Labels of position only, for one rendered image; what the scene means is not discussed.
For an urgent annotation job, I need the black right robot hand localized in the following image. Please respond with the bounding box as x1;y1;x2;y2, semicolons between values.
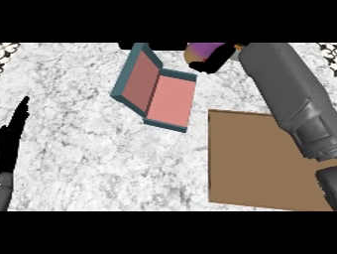
187;42;246;75

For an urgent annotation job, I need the purple and orange can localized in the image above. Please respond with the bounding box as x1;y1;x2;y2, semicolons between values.
183;42;227;65

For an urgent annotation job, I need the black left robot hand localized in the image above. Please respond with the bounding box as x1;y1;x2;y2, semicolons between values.
0;95;32;182

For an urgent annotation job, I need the teal and pink open box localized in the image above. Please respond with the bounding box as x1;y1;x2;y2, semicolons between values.
107;42;199;134

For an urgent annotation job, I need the brown cardboard box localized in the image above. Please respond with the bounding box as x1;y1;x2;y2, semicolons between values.
206;108;337;212

